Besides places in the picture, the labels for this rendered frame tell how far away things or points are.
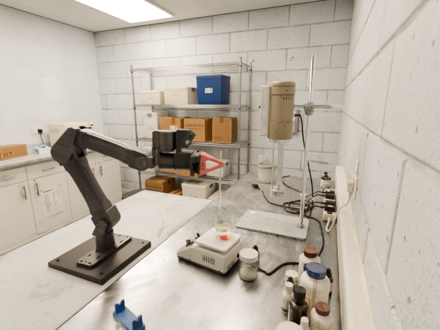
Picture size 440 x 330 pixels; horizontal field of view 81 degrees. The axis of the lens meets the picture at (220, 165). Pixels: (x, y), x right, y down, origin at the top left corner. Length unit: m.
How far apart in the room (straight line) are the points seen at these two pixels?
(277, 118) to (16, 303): 1.01
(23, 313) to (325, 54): 3.03
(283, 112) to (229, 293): 0.67
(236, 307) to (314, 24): 2.88
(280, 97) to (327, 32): 2.18
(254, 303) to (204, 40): 3.14
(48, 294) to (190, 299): 0.41
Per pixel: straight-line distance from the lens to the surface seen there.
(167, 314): 0.79
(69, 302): 0.91
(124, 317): 0.79
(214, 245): 0.87
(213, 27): 3.52
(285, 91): 1.06
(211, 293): 0.83
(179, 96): 3.18
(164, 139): 0.82
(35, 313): 0.91
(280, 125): 1.06
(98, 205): 0.96
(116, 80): 4.31
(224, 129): 2.98
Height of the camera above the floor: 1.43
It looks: 13 degrees down
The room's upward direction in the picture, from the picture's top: straight up
